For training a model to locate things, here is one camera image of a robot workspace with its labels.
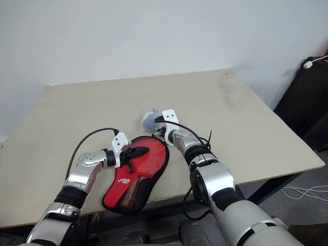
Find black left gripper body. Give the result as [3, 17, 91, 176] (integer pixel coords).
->
[119, 150, 133, 166]

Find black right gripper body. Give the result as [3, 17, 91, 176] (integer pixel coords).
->
[153, 115, 167, 138]

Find red black-trimmed paddle case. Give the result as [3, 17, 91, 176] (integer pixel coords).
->
[101, 136, 170, 215]

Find grey round object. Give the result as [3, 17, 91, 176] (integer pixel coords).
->
[141, 107, 161, 133]

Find grey rounded shape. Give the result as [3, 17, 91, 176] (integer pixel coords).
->
[119, 230, 151, 246]

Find dark rounded shape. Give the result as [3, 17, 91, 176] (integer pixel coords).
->
[178, 219, 219, 246]

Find black table leg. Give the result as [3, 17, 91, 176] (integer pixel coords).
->
[247, 171, 302, 206]

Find dark cabinet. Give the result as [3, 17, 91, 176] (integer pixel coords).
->
[273, 56, 328, 153]

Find olive brown object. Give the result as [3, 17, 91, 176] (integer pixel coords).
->
[289, 223, 328, 246]

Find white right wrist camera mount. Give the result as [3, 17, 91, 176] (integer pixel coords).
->
[162, 109, 180, 147]

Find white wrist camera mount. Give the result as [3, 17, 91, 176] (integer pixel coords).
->
[162, 109, 180, 147]
[111, 131, 133, 169]

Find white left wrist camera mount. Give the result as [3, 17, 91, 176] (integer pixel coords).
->
[111, 131, 133, 169]

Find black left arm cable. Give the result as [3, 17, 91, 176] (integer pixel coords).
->
[65, 127, 120, 180]

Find white floor cables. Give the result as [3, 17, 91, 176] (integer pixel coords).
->
[280, 182, 328, 201]

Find white plug cable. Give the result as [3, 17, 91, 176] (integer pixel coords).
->
[311, 54, 328, 64]

